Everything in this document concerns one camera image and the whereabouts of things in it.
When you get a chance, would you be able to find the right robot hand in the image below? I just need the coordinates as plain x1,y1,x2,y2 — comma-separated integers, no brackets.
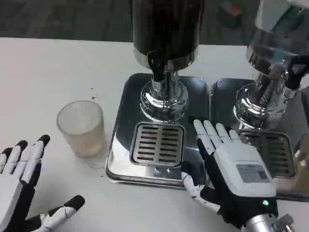
181,118,280,229

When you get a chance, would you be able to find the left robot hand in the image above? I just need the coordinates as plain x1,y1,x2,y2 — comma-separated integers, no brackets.
0,134,85,232

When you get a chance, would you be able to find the steel slotted tray grid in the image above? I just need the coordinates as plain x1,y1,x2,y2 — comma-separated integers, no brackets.
130,122,185,166
238,131,296,179

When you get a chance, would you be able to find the steel drip tray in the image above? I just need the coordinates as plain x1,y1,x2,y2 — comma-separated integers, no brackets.
105,73,210,190
209,77,309,203

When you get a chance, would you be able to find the clear ribbed glass cup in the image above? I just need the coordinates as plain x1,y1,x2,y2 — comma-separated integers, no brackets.
56,100,107,160

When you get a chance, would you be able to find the black dispenser tap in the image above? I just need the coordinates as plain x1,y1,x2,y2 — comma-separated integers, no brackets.
286,57,308,90
148,50,169,82

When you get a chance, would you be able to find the clear tank drink dispenser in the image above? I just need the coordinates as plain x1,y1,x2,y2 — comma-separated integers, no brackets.
233,0,309,131

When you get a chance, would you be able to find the dark box with red patch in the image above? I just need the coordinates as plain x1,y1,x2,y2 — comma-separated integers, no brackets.
218,3,243,28

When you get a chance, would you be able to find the dark tank drink dispenser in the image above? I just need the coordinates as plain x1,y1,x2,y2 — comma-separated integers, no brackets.
132,0,206,123

